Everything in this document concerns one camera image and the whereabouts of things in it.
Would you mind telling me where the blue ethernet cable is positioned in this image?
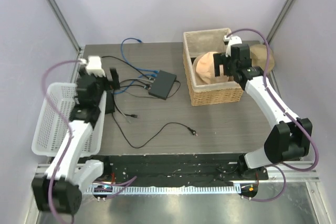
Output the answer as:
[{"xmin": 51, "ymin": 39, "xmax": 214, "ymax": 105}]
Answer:
[
  {"xmin": 120, "ymin": 37, "xmax": 158, "ymax": 78},
  {"xmin": 113, "ymin": 76, "xmax": 155, "ymax": 95}
]

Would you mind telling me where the black network switch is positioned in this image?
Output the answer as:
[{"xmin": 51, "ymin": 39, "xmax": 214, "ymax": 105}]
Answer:
[{"xmin": 148, "ymin": 70, "xmax": 177, "ymax": 100}]

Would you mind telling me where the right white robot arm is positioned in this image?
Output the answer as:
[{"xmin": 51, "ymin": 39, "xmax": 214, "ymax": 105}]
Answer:
[{"xmin": 213, "ymin": 44, "xmax": 312, "ymax": 179}]

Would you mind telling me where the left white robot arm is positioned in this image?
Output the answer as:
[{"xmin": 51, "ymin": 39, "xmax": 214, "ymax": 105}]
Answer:
[{"xmin": 31, "ymin": 67, "xmax": 120, "ymax": 215}]

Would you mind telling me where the peach cloth bundle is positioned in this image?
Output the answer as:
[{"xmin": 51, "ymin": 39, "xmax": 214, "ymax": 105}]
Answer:
[{"xmin": 193, "ymin": 51, "xmax": 233, "ymax": 85}]

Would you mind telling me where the tan cloth behind basket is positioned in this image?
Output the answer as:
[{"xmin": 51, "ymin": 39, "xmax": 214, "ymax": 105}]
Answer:
[{"xmin": 249, "ymin": 44, "xmax": 275, "ymax": 74}]

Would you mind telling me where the black power adapter brick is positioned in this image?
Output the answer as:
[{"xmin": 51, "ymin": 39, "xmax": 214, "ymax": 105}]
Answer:
[{"xmin": 105, "ymin": 91, "xmax": 116, "ymax": 114}]

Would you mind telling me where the wicker basket with liner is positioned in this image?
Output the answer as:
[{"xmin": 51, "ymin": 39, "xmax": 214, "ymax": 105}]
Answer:
[{"xmin": 183, "ymin": 28, "xmax": 243, "ymax": 106}]

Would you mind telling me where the white plastic basket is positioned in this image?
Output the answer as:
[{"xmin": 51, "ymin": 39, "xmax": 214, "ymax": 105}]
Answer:
[{"xmin": 31, "ymin": 82, "xmax": 107, "ymax": 158}]

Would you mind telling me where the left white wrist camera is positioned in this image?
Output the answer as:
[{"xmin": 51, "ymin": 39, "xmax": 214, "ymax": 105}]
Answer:
[{"xmin": 85, "ymin": 56, "xmax": 106, "ymax": 77}]

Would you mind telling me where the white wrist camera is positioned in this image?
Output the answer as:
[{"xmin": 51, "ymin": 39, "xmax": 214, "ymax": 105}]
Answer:
[
  {"xmin": 85, "ymin": 56, "xmax": 106, "ymax": 77},
  {"xmin": 223, "ymin": 35, "xmax": 242, "ymax": 57}
]

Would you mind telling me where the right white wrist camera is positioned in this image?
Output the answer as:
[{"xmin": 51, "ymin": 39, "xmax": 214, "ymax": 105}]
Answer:
[{"xmin": 223, "ymin": 35, "xmax": 242, "ymax": 57}]

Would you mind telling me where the grey ethernet cable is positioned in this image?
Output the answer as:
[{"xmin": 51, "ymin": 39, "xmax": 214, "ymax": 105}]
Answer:
[{"xmin": 115, "ymin": 76, "xmax": 155, "ymax": 124}]

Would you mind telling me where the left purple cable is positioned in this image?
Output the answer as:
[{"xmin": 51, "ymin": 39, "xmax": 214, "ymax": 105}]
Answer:
[{"xmin": 41, "ymin": 60, "xmax": 87, "ymax": 224}]

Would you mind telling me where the purple cable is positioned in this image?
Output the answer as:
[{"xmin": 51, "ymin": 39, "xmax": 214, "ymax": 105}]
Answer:
[
  {"xmin": 228, "ymin": 28, "xmax": 320, "ymax": 202},
  {"xmin": 41, "ymin": 60, "xmax": 87, "ymax": 224}
]

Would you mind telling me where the black power cord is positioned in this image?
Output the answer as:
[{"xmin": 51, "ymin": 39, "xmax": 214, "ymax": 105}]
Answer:
[{"xmin": 111, "ymin": 79, "xmax": 199, "ymax": 149}]

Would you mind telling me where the white slotted cable duct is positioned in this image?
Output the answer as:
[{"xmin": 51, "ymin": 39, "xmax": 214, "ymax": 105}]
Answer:
[{"xmin": 84, "ymin": 184, "xmax": 241, "ymax": 196}]

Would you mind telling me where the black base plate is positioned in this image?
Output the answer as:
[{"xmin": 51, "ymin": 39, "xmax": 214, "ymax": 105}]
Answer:
[{"xmin": 81, "ymin": 153, "xmax": 270, "ymax": 183}]

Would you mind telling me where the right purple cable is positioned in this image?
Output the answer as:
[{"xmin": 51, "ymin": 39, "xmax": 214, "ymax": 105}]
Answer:
[{"xmin": 228, "ymin": 28, "xmax": 320, "ymax": 202}]

